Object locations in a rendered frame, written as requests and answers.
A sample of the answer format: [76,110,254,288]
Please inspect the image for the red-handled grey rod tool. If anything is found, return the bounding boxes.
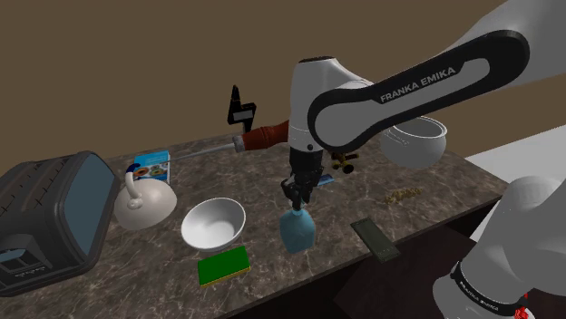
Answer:
[169,119,291,163]

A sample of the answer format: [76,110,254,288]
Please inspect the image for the golden chain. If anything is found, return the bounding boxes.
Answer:
[383,187,424,206]

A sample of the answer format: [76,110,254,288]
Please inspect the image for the green and yellow sponge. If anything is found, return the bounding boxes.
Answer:
[196,245,253,289]

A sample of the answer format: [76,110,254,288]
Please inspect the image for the blue printed box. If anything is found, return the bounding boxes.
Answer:
[133,150,172,186]

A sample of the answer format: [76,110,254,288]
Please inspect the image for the blue glass bottle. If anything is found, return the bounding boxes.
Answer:
[278,206,317,256]

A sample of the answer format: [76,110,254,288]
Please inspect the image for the dark green flat remote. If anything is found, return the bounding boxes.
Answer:
[349,217,402,265]

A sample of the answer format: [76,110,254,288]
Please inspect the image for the black toaster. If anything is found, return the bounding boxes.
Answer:
[0,150,122,298]

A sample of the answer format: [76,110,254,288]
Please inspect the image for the large grey pot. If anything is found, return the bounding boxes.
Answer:
[379,115,449,170]

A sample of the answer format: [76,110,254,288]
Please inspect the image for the white bowl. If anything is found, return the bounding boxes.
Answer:
[180,197,248,254]

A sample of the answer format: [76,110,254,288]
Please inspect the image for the white kettle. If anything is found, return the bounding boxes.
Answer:
[113,162,180,232]

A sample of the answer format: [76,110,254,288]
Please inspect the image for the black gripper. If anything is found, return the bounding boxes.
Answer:
[280,148,325,211]

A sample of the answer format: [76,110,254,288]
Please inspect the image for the small brass figure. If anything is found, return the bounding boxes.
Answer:
[329,151,361,175]

